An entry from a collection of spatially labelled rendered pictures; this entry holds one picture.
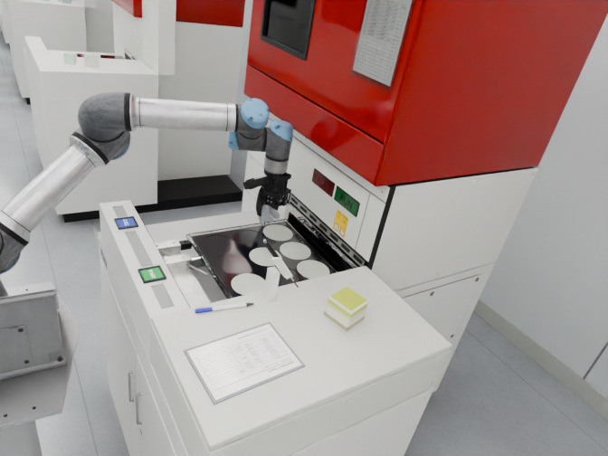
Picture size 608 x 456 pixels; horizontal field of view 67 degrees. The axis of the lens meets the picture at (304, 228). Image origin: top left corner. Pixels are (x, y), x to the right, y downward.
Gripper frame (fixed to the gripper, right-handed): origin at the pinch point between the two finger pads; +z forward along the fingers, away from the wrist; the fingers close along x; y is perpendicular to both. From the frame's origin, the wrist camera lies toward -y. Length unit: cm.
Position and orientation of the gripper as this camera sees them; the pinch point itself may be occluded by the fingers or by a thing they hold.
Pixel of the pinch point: (261, 221)
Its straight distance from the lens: 156.9
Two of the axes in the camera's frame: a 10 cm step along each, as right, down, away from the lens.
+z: -1.7, 8.5, 5.0
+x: 5.0, -3.6, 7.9
